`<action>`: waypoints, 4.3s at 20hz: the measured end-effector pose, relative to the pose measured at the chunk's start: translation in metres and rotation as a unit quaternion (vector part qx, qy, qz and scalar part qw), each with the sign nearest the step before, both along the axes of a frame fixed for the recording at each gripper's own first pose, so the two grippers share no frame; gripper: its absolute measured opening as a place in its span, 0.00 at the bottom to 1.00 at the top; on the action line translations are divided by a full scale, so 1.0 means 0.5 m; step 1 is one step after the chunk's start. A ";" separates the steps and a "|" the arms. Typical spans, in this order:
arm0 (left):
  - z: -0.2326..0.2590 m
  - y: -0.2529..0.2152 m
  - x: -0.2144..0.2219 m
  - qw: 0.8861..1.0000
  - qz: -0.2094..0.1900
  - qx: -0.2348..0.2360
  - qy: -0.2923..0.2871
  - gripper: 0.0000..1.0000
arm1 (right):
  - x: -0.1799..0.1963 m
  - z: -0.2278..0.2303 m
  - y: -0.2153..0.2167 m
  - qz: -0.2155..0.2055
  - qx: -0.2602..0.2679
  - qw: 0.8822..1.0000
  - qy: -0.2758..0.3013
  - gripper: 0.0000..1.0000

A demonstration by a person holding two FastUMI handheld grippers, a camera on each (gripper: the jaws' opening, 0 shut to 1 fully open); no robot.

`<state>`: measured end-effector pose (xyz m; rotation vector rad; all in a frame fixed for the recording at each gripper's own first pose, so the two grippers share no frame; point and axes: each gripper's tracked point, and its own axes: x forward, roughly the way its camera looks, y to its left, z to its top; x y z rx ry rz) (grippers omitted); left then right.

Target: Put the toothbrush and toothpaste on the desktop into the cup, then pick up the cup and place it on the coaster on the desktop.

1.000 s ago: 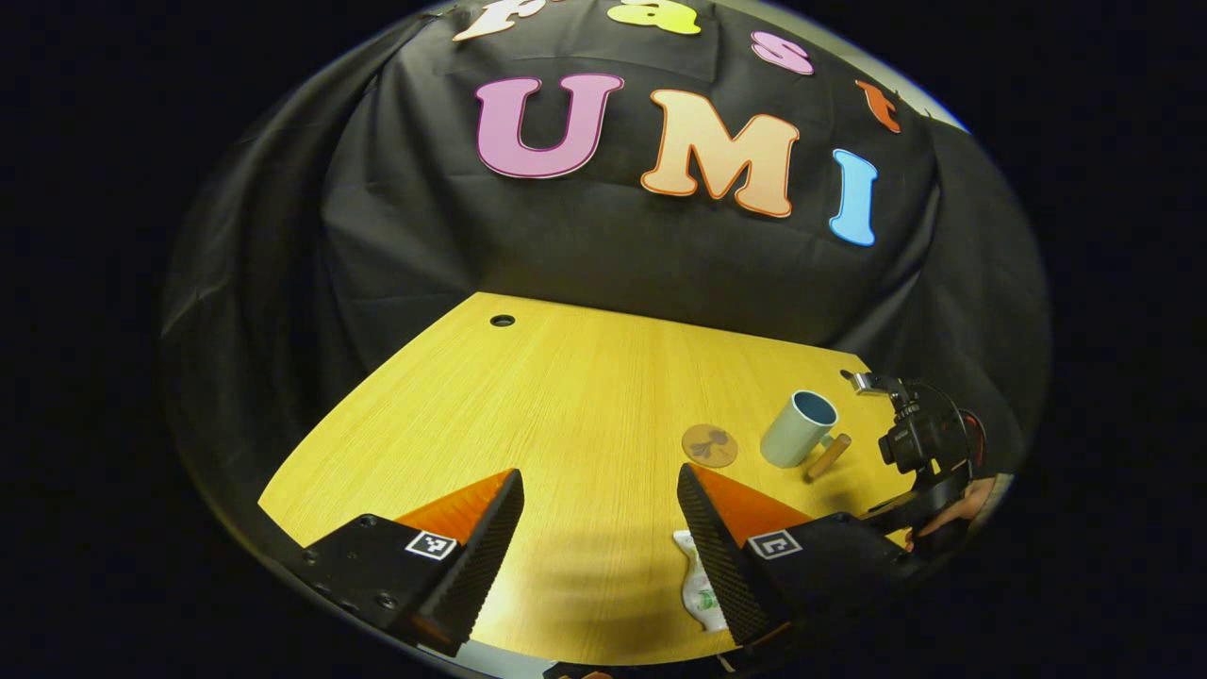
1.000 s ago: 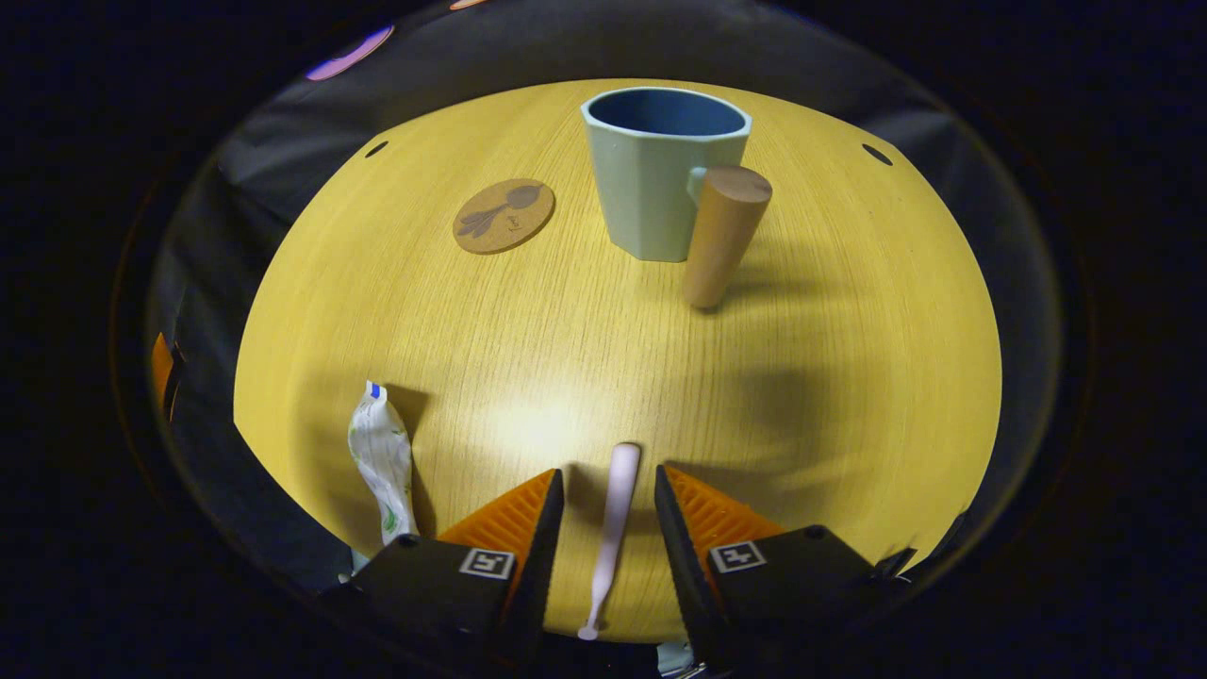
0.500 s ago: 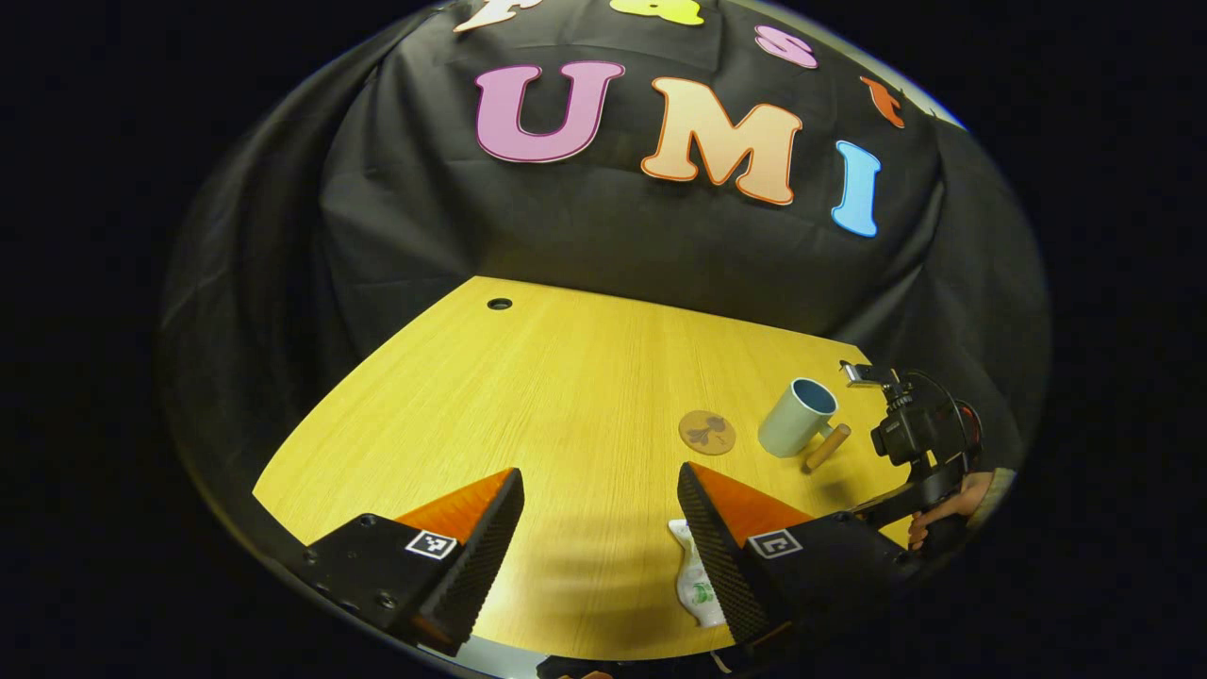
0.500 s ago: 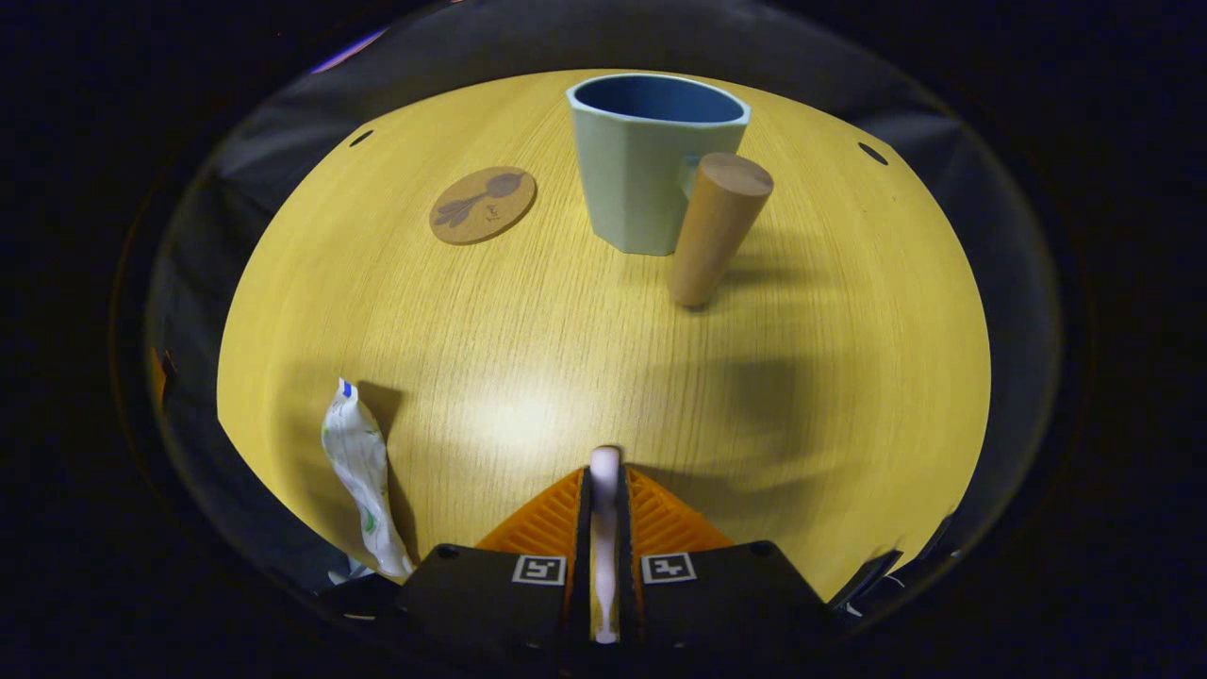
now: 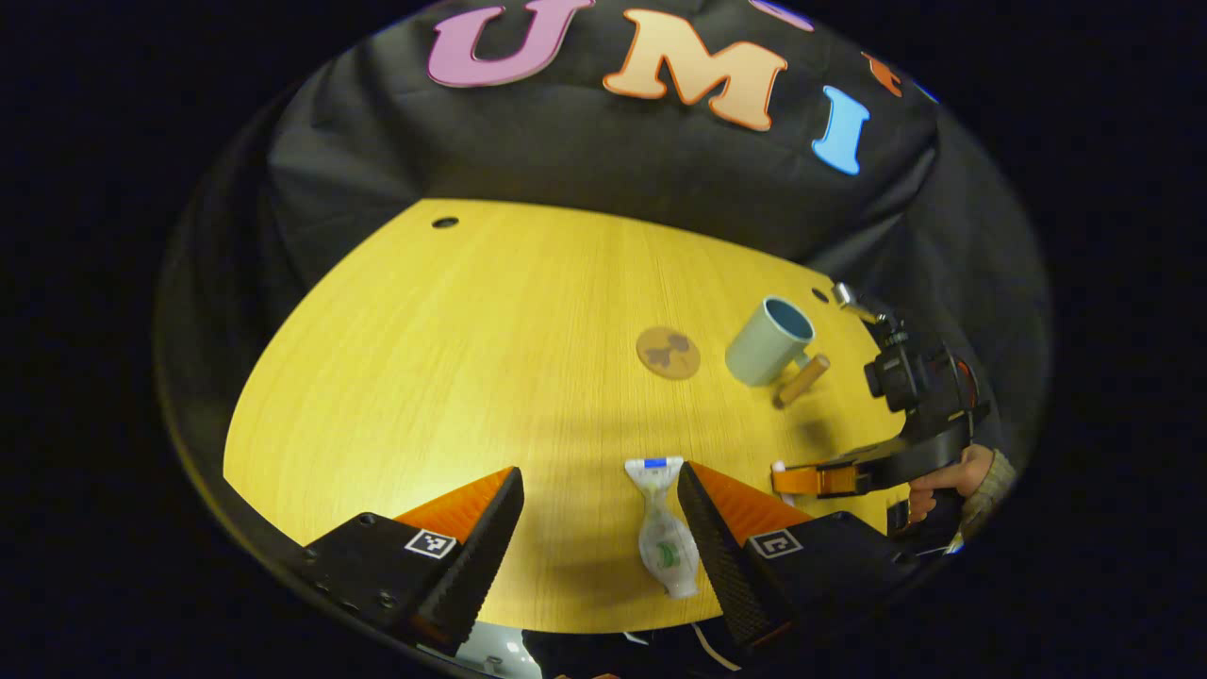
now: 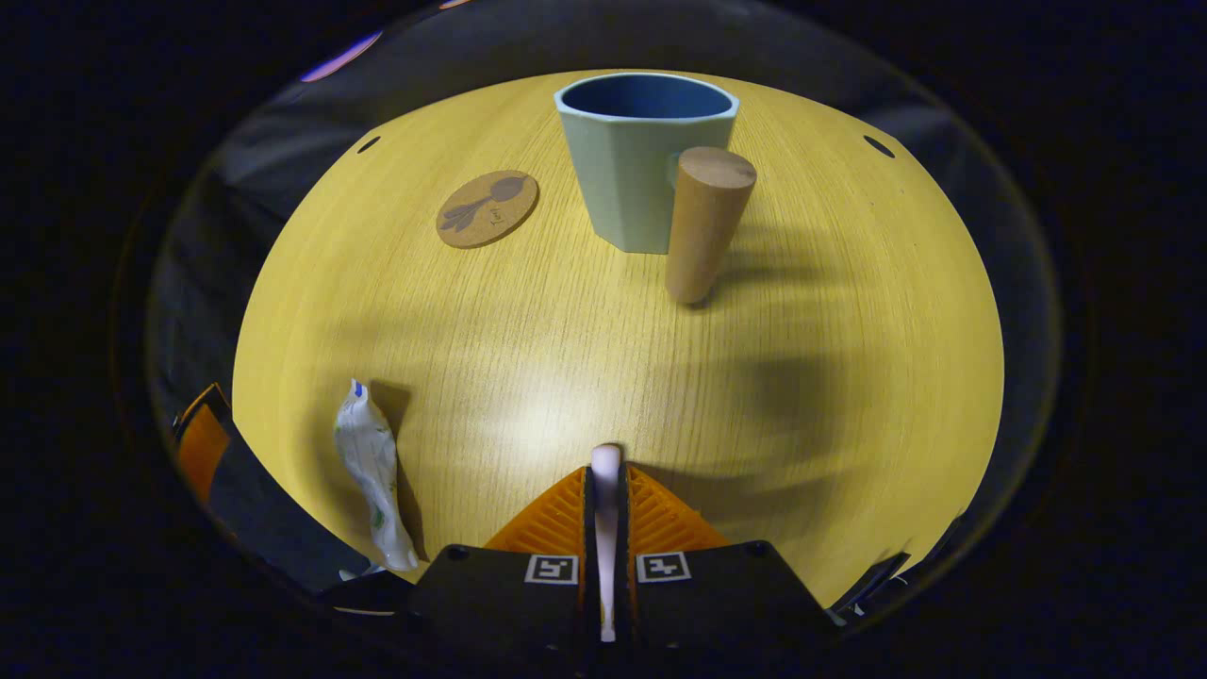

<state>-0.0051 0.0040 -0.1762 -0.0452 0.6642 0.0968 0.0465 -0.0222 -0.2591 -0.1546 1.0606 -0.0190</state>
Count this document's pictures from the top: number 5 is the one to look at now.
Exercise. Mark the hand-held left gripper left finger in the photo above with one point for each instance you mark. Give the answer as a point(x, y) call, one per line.
point(490, 547)

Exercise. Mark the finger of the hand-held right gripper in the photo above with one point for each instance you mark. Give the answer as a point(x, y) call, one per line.
point(811, 479)

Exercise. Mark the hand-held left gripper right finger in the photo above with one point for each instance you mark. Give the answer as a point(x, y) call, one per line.
point(712, 556)

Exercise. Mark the white toothpaste tube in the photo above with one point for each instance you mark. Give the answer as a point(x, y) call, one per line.
point(665, 547)

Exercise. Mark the pale green cup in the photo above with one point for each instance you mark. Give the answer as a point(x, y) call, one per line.
point(759, 354)

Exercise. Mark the round brown coaster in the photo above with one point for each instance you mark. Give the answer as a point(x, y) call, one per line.
point(668, 352)

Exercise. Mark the person's dark clothing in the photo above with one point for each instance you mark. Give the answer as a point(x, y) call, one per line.
point(603, 655)

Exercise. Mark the black backdrop cloth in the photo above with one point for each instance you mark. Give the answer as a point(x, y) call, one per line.
point(566, 141)

